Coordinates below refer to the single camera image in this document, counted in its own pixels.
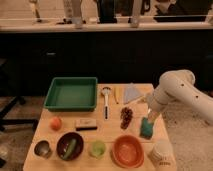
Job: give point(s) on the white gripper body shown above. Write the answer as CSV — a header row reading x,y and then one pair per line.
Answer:
x,y
152,115

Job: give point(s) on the yellow banana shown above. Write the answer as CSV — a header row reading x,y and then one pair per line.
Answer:
x,y
117,95

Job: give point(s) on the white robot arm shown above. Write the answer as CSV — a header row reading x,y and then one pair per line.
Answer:
x,y
179,84

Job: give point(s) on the red orange bowl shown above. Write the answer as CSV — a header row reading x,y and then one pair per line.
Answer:
x,y
127,152

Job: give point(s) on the dark maroon bowl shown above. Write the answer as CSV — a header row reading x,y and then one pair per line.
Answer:
x,y
63,143

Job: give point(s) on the green sponge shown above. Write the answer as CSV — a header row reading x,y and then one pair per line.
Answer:
x,y
146,128

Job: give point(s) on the bunch of dark grapes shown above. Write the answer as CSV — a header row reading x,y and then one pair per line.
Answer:
x,y
126,117

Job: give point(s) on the grey folded cloth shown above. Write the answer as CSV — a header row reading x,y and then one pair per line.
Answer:
x,y
131,93

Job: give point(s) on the white paper cup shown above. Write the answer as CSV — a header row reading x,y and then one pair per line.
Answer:
x,y
161,154

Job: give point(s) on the light green cup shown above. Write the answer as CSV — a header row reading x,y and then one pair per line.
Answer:
x,y
97,148

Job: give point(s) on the brown wooden block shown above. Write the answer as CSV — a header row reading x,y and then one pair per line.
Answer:
x,y
85,124

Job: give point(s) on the green cucumber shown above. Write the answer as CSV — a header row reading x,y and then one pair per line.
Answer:
x,y
70,149

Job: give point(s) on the green plastic tray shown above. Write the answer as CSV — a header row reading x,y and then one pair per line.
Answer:
x,y
72,94

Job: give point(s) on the orange peach fruit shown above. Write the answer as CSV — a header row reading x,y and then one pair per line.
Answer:
x,y
55,123

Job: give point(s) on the small metal cup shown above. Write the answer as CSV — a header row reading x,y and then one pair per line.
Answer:
x,y
42,149

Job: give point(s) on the white handled spoon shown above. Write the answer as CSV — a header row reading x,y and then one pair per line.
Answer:
x,y
106,92

